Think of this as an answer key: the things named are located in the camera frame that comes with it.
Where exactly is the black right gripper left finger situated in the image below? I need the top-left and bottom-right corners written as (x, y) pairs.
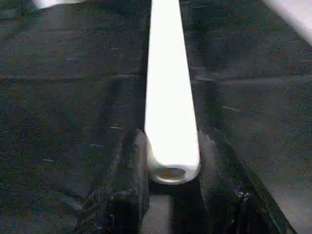
top-left (73, 128), bottom-right (150, 234)

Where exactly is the white plastic table leg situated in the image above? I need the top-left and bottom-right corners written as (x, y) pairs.
top-left (144, 0), bottom-right (201, 185)

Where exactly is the flat white board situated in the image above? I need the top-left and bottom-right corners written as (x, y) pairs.
top-left (263, 0), bottom-right (312, 47)

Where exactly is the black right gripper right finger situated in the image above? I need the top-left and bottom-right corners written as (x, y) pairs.
top-left (197, 127), bottom-right (298, 234)

